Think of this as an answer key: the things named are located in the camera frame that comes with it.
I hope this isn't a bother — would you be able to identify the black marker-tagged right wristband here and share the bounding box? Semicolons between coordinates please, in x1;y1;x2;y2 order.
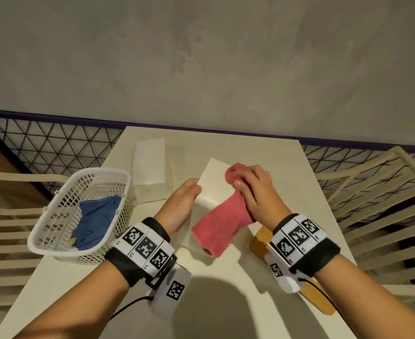
266;213;341;274

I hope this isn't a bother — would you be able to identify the black marker-tagged wristband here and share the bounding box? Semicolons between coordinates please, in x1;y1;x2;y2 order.
266;213;341;274
104;217;177;289

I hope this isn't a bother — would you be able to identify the person's right hand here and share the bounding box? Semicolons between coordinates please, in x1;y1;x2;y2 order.
232;164;293;232

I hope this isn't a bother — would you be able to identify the brown cardboard box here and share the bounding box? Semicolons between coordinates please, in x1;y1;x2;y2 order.
0;144;50;210

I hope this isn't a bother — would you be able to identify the person's left hand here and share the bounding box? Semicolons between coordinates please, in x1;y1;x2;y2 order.
152;178;203;240

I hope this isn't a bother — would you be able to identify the red cloth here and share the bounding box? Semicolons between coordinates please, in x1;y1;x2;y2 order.
191;163;256;258

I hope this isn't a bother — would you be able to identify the blue cloth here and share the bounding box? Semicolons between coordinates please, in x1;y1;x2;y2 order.
72;194;123;251

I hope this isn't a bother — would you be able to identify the white plastic mesh basket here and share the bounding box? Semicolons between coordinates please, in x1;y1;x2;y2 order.
27;168;137;265

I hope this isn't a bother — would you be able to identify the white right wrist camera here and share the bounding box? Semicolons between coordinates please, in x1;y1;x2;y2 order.
265;254;311;295

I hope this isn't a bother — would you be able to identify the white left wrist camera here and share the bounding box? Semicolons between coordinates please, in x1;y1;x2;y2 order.
147;263;192;320

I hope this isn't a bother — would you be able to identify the wooden lid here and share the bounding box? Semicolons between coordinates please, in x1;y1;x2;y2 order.
248;226;337;316

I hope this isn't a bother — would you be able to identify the cream slatted chair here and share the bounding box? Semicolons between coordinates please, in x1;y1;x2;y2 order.
0;168;71;329
315;145;415;302

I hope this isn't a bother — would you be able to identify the person's left forearm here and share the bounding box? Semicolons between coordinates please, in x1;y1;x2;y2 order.
15;259;131;339

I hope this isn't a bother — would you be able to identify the person's right forearm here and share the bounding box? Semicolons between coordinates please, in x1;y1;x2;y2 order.
313;253;415;339

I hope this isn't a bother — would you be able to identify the black wire mesh fence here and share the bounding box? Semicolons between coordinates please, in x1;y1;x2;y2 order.
0;108;415;223

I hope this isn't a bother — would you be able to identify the black left camera cable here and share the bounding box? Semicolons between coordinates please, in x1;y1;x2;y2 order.
110;295;156;320

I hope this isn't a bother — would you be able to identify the black camera cable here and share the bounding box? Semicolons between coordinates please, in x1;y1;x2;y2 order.
297;277;339;312
110;295;156;320

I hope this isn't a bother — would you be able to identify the cream tissue box base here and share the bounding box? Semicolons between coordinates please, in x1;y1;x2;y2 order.
174;158;263;257

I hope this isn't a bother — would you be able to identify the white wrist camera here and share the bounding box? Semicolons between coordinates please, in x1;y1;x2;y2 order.
265;254;311;295
147;263;192;320

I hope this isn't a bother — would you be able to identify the black right camera cable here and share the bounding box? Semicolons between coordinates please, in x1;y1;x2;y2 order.
297;277;339;312

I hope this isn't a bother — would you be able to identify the black marker-tagged left wristband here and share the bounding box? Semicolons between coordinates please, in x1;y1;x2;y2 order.
104;217;177;289

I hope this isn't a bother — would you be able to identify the white tissues pack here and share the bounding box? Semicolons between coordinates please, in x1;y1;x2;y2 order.
131;138;168;186

